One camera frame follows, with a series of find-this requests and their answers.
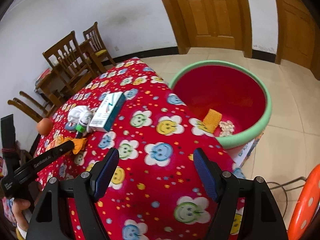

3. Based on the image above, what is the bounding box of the tall wooden chair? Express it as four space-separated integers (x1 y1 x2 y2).
42 31 94 94

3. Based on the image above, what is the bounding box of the red apple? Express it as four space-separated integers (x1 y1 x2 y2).
37 118 53 136

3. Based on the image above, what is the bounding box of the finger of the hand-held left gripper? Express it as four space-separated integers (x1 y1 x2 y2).
51 140 76 158

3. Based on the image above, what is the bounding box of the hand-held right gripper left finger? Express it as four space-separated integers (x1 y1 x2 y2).
26 147 120 240

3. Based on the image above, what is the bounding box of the white crumpled cloth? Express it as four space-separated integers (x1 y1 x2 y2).
67 105 98 128

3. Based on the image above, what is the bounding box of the white printed cardboard box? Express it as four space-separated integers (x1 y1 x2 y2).
231 131 264 168

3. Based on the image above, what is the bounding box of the red bin green rim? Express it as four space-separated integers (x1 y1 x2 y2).
169 60 272 149

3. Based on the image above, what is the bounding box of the orange dotted plastic stool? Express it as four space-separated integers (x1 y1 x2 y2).
287 164 320 240

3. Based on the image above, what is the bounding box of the wooden panel door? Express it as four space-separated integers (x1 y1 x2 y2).
153 0 253 58
271 0 320 80

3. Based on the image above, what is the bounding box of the small white paper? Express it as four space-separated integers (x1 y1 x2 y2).
219 120 235 137

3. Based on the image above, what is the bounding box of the white and green box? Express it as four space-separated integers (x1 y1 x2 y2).
89 92 126 132

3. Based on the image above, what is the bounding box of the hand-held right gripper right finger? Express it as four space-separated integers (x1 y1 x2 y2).
193 148 289 240

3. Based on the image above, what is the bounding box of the person's left hand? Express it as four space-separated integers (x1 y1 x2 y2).
12 198 32 232

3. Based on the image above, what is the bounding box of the small yellow foam net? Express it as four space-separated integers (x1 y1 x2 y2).
202 108 223 133

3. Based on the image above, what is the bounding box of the wooden dining table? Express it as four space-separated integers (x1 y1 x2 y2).
34 40 100 105

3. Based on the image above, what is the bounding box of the clear orange snack packet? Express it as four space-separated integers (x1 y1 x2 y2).
46 134 73 152

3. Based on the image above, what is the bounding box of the wooden chair yellow cushion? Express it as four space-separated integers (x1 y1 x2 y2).
82 22 116 73

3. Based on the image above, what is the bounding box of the red printed tablecloth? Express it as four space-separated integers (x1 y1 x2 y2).
32 57 253 240

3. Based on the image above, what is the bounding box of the grey cable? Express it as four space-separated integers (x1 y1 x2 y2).
265 176 308 220

